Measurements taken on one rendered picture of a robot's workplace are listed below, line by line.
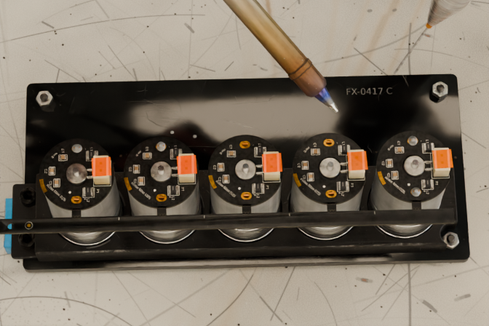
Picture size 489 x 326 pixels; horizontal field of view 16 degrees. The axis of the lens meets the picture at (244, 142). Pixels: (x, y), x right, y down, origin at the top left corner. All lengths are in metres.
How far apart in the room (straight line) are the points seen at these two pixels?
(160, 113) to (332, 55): 0.07
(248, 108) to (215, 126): 0.01
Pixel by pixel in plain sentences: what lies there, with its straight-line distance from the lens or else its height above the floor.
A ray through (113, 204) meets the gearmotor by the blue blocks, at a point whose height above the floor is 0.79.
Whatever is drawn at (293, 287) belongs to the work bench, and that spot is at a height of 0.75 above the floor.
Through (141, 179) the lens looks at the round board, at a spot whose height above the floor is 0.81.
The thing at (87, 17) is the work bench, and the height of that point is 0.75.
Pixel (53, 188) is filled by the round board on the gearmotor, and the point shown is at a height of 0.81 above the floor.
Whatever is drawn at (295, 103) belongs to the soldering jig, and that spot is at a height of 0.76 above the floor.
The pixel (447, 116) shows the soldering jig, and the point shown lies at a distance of 0.63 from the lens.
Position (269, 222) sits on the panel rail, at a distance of 0.55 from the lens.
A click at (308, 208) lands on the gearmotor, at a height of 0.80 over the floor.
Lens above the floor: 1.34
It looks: 70 degrees down
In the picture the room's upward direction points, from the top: straight up
